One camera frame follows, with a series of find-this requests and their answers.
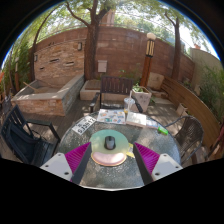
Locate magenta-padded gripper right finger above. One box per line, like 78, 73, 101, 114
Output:
132, 142, 184, 186

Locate colourful sticker sheet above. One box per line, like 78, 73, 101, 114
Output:
96, 108, 127, 126

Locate dark wicker garden chair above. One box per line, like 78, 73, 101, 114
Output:
164, 114, 205, 166

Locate thick white open book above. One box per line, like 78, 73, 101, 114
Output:
125, 111, 148, 129

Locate grey wall box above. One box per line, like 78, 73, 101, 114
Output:
97, 59, 108, 73

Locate beige square stone slab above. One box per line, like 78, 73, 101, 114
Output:
146, 71, 165, 92

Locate wooden garden lamp post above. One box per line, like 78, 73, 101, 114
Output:
139, 32, 157, 88

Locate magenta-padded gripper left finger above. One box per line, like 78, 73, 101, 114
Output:
39, 142, 93, 186

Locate curved wooden bench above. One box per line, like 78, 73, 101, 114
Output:
160, 76, 223, 151

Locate raised stone garden bed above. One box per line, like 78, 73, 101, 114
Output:
10, 73, 86, 118

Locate white square planter box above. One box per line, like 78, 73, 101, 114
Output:
130, 84, 153, 113

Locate thin tree trunk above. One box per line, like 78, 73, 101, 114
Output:
163, 13, 183, 81

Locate dark wooden slatted chair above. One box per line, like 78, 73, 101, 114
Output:
89, 75, 144, 116

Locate dark grey computer mouse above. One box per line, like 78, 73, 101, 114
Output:
103, 135, 117, 151

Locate green pink round mouse pad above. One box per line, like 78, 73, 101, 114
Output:
89, 129, 130, 167

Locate white licence plate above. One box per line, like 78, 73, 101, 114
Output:
71, 115, 98, 136

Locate large tree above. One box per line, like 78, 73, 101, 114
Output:
64, 0, 111, 81

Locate black slatted garden chair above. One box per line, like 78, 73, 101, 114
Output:
0, 104, 62, 167

